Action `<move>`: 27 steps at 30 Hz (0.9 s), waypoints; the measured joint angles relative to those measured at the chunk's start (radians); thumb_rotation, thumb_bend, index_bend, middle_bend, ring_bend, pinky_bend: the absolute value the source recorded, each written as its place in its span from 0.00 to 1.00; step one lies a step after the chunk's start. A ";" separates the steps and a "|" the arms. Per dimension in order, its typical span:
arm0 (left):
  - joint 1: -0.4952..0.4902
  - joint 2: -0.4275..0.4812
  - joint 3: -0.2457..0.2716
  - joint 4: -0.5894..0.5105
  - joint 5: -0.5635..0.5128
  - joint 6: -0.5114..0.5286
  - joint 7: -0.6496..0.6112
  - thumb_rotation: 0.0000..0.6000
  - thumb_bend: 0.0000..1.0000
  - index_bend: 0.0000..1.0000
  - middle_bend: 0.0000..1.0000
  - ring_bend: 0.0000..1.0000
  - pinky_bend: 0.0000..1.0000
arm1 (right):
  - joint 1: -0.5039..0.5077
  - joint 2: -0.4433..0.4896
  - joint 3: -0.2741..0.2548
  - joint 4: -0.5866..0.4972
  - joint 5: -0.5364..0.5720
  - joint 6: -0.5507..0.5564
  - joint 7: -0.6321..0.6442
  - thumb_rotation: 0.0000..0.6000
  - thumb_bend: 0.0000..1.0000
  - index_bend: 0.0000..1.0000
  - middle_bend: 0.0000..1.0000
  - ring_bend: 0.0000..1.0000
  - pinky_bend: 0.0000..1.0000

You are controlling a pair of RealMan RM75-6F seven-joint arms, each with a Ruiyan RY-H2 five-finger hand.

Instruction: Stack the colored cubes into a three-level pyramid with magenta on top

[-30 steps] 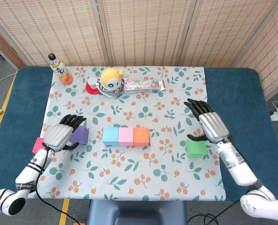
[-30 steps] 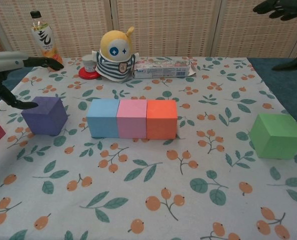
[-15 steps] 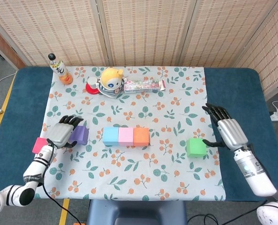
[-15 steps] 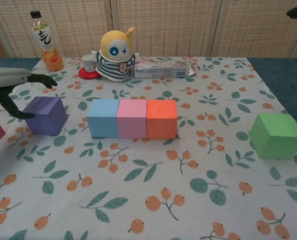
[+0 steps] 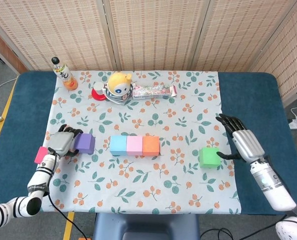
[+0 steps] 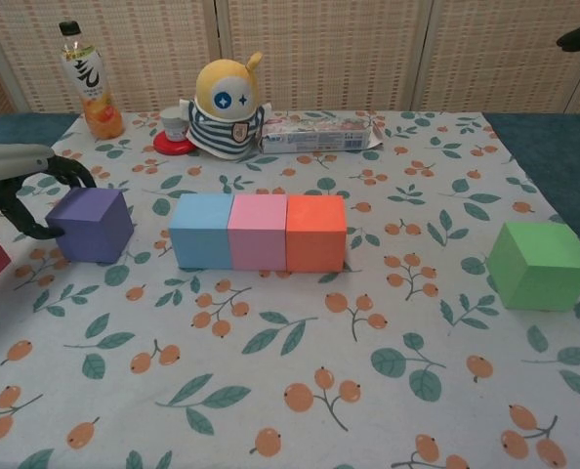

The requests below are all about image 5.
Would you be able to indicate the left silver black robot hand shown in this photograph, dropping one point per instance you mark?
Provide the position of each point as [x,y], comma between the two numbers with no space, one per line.
[61,142]

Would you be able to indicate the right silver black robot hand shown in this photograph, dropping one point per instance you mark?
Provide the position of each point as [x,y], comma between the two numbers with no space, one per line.
[248,146]

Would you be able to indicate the red foam cube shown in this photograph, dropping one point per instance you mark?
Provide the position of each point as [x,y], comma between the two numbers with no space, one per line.
[41,155]

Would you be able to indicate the purple foam cube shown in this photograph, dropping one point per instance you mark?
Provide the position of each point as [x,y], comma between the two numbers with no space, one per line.
[84,143]

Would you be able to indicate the green foam cube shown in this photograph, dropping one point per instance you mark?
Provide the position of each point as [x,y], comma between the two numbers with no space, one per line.
[208,158]

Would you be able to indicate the light blue foam cube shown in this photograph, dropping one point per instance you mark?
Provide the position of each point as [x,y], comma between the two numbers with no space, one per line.
[118,145]

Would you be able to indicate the orange foam cube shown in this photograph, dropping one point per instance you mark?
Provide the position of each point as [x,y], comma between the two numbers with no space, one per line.
[151,146]

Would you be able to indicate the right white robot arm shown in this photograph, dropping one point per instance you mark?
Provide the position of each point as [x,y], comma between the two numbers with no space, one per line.
[271,185]

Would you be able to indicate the teal padded table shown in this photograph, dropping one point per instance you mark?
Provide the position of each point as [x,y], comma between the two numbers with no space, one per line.
[251,100]

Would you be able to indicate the orange juice bottle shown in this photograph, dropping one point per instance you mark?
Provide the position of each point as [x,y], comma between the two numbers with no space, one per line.
[64,75]

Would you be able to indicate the pink foam cube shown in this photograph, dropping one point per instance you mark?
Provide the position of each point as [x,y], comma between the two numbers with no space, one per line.
[134,146]

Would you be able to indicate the yellow plush toy striped shirt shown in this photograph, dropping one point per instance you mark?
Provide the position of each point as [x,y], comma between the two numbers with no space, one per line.
[118,86]

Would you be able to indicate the floral print tablecloth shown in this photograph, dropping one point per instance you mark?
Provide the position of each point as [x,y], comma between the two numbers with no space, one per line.
[138,180]

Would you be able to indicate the small orange object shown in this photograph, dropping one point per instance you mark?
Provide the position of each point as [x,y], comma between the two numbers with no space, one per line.
[84,238]

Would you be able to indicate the snack package box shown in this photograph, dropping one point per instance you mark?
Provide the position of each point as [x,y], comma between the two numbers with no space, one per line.
[153,92]

